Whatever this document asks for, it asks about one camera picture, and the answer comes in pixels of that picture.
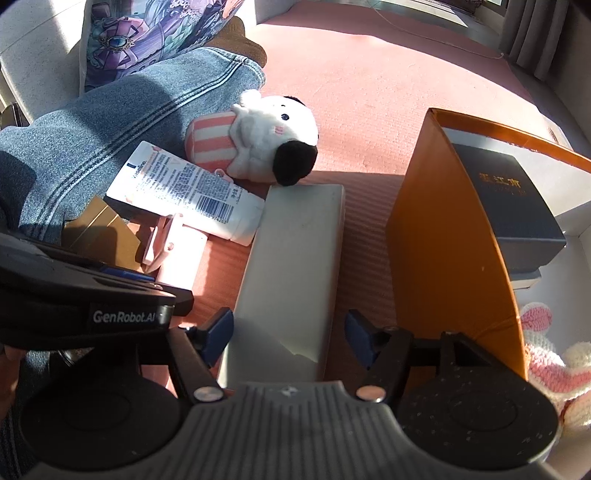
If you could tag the grey curtain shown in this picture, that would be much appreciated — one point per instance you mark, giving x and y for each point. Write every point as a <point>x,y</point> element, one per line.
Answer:
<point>531,33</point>

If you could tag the white lotion tube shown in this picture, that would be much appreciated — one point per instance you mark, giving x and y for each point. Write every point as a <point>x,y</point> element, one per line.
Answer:
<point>163,184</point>

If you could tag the brown sock foot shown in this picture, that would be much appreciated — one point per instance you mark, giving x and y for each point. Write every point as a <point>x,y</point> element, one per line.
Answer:
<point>232,38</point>

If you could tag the grey book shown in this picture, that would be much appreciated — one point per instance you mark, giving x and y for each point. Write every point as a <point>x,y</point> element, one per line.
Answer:
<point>519,280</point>

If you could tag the gold cardboard box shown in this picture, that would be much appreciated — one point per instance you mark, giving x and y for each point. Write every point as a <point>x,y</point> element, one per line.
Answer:
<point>100,234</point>

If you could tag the pink floor mat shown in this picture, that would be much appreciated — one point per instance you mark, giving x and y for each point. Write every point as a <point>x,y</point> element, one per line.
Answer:
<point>370,78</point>

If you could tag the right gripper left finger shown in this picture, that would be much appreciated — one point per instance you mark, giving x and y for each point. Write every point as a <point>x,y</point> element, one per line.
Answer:
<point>193,352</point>

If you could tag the person left hand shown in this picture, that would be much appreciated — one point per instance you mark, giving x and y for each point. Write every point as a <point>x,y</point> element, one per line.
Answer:
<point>9,374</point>

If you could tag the crochet bunny plush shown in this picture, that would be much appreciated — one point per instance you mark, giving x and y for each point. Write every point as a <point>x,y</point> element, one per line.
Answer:
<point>563,378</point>

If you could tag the anime print pillow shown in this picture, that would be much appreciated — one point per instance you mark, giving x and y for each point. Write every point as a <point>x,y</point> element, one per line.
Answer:
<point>120,38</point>

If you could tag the orange cardboard box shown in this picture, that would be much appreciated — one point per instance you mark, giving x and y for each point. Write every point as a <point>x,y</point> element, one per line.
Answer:
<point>469,404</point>

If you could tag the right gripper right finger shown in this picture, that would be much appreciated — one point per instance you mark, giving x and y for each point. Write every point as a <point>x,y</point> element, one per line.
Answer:
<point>385,354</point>

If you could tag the white dog plush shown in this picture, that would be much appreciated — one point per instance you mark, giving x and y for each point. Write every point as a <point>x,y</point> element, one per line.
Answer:
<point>260,139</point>

